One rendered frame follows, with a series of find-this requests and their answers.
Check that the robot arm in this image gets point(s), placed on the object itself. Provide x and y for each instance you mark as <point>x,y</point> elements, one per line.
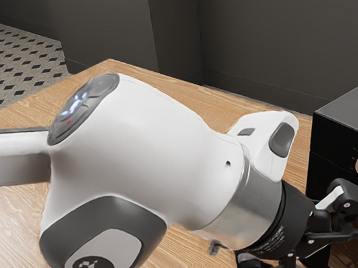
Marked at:
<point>139,155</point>

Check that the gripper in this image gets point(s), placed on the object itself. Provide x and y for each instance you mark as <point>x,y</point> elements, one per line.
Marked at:
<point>287,223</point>

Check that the black oven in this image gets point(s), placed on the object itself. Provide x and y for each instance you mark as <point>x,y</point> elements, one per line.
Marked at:
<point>350,131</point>

